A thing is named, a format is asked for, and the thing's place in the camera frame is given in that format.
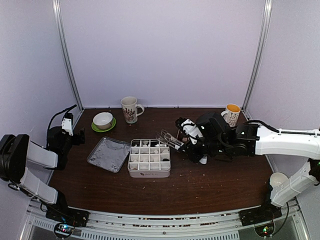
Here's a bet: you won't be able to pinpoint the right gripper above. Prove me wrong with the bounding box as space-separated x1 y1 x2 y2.
178 137 229 163

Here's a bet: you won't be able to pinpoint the white handled tongs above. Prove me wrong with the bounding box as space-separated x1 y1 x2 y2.
155 129 208 165

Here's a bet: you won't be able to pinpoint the bunny tin lid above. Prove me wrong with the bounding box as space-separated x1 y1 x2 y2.
87 136 131 173

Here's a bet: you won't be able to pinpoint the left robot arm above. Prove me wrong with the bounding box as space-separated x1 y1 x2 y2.
0 109 85 222

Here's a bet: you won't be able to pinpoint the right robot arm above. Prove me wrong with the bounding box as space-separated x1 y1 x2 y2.
175 112 320 221

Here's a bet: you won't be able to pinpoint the red chocolate tray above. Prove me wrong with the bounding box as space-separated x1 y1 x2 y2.
176 130 189 143

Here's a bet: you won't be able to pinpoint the yellow inside floral mug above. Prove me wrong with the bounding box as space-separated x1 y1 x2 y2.
220 103 241 127

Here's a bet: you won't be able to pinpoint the green saucer plate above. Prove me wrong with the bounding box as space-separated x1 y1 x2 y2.
91 117 117 133

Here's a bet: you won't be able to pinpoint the white ceramic bowl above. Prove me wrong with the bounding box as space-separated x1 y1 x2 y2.
93 112 114 130

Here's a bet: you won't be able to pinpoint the tin box with dividers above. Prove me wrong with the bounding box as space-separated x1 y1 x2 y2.
127 139 171 178

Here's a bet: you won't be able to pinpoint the seashell coral mug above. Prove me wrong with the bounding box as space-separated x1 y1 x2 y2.
120 96 145 124

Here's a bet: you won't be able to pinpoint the white cup near base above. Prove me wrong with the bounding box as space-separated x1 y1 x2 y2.
269 172 289 188

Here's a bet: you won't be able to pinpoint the front aluminium rail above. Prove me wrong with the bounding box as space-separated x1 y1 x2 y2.
19 194 311 240

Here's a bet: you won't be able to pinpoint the left aluminium frame post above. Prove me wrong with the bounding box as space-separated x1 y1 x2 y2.
52 0 84 111

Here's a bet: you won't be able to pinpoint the aluminium frame post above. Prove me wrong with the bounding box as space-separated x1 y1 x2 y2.
242 0 273 113
52 0 84 111

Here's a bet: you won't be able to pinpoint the right aluminium frame post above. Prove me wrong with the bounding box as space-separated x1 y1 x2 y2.
242 0 273 113

